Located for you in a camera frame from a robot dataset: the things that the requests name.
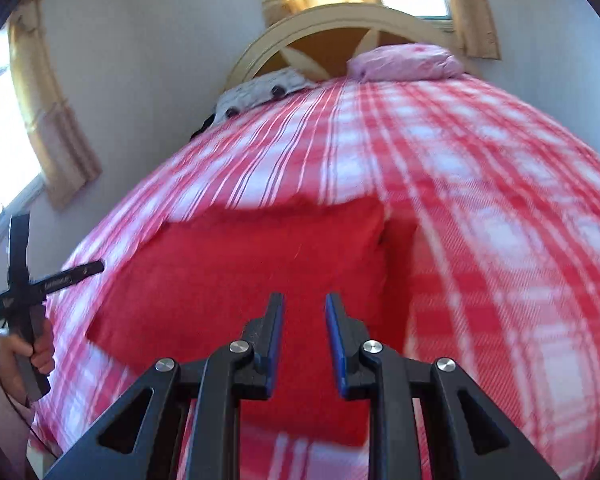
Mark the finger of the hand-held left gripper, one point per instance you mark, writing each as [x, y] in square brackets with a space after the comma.
[90, 268]

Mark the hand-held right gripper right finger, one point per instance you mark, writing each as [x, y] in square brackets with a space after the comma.
[331, 335]

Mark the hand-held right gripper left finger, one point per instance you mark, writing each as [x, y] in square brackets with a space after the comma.
[278, 330]

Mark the red embroidered sweater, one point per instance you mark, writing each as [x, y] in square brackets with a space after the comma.
[240, 270]

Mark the person's left forearm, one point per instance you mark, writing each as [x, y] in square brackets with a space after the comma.
[2, 410]

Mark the person's left hand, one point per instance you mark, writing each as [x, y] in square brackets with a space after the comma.
[44, 352]

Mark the side window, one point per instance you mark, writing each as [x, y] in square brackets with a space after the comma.
[5, 150]

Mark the yellow side window curtain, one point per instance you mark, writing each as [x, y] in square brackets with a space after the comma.
[45, 120]

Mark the bed with red plaid sheet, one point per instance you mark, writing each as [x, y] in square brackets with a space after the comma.
[455, 200]

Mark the grey patterned pillow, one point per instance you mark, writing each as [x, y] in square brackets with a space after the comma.
[260, 95]

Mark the pink pillow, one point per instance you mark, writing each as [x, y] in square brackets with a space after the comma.
[405, 62]

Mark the cream and wood headboard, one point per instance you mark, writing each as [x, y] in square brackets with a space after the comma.
[325, 45]

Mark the yellow narrow curtain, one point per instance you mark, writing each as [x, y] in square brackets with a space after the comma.
[472, 5]

